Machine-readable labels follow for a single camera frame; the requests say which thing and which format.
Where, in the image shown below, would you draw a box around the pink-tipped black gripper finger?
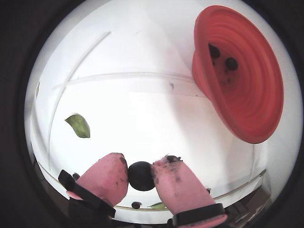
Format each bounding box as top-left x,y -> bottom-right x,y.
57,152 -> 129,228
151,155 -> 233,228

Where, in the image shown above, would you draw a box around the black round knob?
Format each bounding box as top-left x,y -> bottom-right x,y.
127,161 -> 155,191

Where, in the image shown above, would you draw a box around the red collapsible silicone cup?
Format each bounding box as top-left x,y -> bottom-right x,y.
191,5 -> 285,144

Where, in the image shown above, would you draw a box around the thin wooden rod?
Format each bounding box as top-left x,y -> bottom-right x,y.
38,162 -> 266,212

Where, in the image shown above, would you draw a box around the straight translucent plastic tube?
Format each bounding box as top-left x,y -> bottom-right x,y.
53,72 -> 199,90

